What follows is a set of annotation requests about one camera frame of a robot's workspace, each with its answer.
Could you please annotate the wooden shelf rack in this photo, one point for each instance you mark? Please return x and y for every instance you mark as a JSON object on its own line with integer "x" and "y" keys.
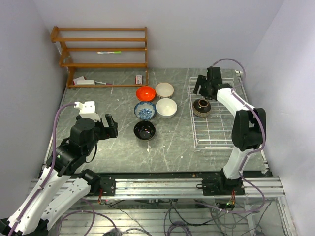
{"x": 67, "y": 61}

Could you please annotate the dark brown bowl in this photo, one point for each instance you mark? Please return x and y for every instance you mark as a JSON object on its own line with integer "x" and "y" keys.
{"x": 201, "y": 108}

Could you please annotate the white wire dish rack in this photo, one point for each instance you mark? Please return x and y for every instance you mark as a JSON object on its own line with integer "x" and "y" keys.
{"x": 214, "y": 131}

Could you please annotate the orange bowl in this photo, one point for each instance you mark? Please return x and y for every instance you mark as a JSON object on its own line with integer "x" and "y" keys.
{"x": 145, "y": 94}

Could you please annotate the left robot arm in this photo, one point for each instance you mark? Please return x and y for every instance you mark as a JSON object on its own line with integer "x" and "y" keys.
{"x": 43, "y": 207}

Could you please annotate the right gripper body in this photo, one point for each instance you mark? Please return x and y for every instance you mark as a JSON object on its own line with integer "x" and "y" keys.
{"x": 208, "y": 84}

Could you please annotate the blue white patterned bowl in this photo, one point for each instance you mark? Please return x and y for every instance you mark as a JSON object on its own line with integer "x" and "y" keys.
{"x": 145, "y": 110}

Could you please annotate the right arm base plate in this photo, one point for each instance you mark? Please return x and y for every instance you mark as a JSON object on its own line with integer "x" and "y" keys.
{"x": 216, "y": 188}

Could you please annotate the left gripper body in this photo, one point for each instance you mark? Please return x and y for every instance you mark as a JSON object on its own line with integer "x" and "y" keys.
{"x": 102, "y": 132}

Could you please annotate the small red white box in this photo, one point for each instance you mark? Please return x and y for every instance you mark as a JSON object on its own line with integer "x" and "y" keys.
{"x": 138, "y": 79}

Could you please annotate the aluminium rail frame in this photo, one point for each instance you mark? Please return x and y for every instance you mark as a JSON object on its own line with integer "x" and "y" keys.
{"x": 186, "y": 188}

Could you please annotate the green pink marker pen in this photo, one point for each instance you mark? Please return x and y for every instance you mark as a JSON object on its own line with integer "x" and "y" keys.
{"x": 107, "y": 52}

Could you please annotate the black glossy bowl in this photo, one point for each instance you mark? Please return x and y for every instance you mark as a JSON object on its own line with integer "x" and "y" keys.
{"x": 144, "y": 130}

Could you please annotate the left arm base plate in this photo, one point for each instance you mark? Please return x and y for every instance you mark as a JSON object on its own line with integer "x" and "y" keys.
{"x": 107, "y": 186}

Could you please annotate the cream bowl patterned rim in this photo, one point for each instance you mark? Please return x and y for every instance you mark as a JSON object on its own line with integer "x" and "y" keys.
{"x": 164, "y": 90}

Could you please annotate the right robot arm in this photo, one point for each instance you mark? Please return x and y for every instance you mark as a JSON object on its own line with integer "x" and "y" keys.
{"x": 248, "y": 133}

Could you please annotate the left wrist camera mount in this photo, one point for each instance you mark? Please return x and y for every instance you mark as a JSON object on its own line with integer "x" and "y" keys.
{"x": 87, "y": 110}

